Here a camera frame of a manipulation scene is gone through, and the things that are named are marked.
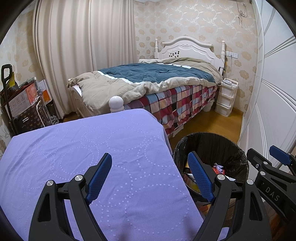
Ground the white wardrobe door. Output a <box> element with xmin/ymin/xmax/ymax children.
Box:
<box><xmin>238</xmin><ymin>1</ymin><xmax>295</xmax><ymax>172</ymax></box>

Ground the small white bin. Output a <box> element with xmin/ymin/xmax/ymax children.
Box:
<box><xmin>203</xmin><ymin>99</ymin><xmax>215</xmax><ymax>112</ymax></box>

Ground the black lined trash bin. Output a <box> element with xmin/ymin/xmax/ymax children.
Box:
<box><xmin>173</xmin><ymin>132</ymin><xmax>249</xmax><ymax>202</ymax></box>

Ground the white wall socket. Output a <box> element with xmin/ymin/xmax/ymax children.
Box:
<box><xmin>226</xmin><ymin>51</ymin><xmax>238</xmax><ymax>59</ymax></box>

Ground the white orange small box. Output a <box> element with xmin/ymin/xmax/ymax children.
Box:
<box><xmin>37</xmin><ymin>79</ymin><xmax>52</xmax><ymax>104</ymax></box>

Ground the purple table cloth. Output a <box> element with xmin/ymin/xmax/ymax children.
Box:
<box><xmin>1</xmin><ymin>109</ymin><xmax>203</xmax><ymax>240</ymax></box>

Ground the plaid bed sheet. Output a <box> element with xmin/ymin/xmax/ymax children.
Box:
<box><xmin>125</xmin><ymin>85</ymin><xmax>218</xmax><ymax>136</ymax></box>

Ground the cardboard box with labels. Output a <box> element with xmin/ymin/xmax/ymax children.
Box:
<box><xmin>9</xmin><ymin>81</ymin><xmax>38</xmax><ymax>118</ymax></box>

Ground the blue beige quilt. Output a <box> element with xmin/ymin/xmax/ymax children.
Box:
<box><xmin>67</xmin><ymin>57</ymin><xmax>222</xmax><ymax>115</ymax></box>

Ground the yellow tube black cap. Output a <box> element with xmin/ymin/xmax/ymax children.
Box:
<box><xmin>186</xmin><ymin>179</ymin><xmax>201</xmax><ymax>194</ymax></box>

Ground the beige pleated curtain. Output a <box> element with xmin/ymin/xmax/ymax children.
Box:
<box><xmin>32</xmin><ymin>1</ymin><xmax>137</xmax><ymax>118</ymax></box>

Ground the purple paper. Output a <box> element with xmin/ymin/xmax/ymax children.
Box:
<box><xmin>213</xmin><ymin>163</ymin><xmax>224</xmax><ymax>169</ymax></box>

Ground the red plastic bag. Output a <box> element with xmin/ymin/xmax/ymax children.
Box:
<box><xmin>212</xmin><ymin>167</ymin><xmax>225</xmax><ymax>175</ymax></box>

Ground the white plastic drawer unit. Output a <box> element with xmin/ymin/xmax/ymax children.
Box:
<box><xmin>215</xmin><ymin>78</ymin><xmax>238</xmax><ymax>117</ymax></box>

